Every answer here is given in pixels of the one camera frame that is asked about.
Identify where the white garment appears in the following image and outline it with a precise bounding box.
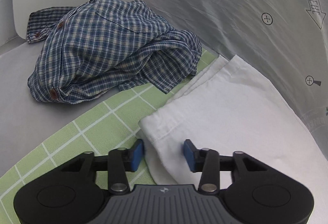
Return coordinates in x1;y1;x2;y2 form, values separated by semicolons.
139;56;327;223

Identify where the green checked cloth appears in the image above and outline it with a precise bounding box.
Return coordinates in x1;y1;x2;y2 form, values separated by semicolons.
0;50;221;224

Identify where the blue plaid shirt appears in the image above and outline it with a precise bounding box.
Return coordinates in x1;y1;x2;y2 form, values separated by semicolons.
26;0;202;105

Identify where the grey printed backdrop sheet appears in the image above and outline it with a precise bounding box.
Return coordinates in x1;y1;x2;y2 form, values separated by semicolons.
144;0;327;146

